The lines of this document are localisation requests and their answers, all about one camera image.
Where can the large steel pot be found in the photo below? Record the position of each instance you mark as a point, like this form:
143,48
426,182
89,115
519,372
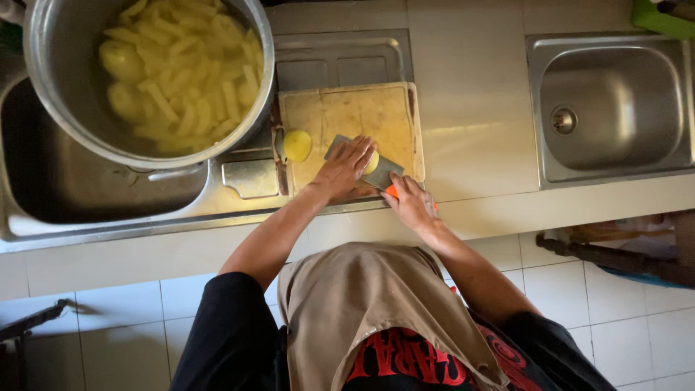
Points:
59,65

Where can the small steel sink basin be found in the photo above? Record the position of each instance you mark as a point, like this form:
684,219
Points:
611,108

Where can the green plastic item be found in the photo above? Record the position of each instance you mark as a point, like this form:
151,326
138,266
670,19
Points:
659,20

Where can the person's left hand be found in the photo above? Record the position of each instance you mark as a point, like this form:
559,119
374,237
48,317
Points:
337,172

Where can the steel sink with drainboard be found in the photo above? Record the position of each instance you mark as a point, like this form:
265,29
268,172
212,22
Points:
97,184

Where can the person's left fingers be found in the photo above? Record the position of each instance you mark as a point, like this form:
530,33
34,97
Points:
358,149

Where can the peeled potato half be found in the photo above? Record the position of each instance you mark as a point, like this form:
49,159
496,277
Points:
297,145

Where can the black shirt with red print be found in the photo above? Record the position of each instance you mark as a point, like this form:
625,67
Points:
233,336

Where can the beige headscarf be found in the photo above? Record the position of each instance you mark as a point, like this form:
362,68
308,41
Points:
358,304

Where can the person's right fingers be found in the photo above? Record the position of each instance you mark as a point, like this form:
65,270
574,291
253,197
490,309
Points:
395,190

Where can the dark wooden furniture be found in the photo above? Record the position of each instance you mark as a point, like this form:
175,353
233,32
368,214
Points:
613,258

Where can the peeled potato piece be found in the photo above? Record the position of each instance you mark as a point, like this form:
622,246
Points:
372,163

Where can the pile of cut potato sticks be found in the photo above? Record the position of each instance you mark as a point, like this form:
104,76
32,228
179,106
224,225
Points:
179,76

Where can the worn beige cutting board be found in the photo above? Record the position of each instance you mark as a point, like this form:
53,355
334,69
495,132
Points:
347,111

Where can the person's right hand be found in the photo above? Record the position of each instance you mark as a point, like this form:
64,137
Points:
415,205

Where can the dark metal object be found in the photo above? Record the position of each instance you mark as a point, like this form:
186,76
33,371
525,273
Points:
27,326

